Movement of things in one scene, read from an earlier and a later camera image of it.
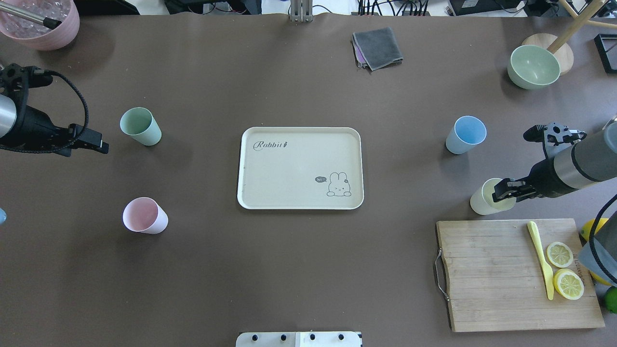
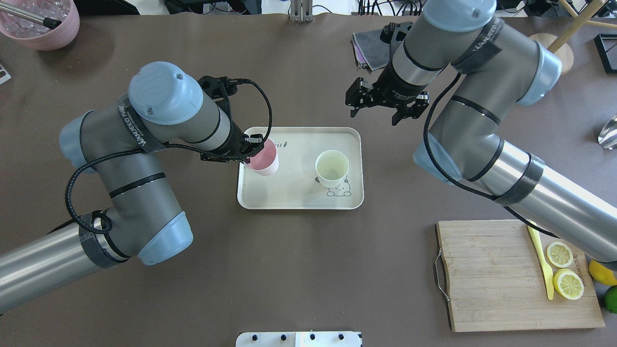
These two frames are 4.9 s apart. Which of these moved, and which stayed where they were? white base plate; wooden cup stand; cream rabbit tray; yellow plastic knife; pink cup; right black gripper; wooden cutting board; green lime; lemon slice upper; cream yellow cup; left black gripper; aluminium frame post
Moved: cream yellow cup; right black gripper; left black gripper; pink cup
Stayed: wooden cup stand; yellow plastic knife; aluminium frame post; white base plate; cream rabbit tray; wooden cutting board; lemon slice upper; green lime
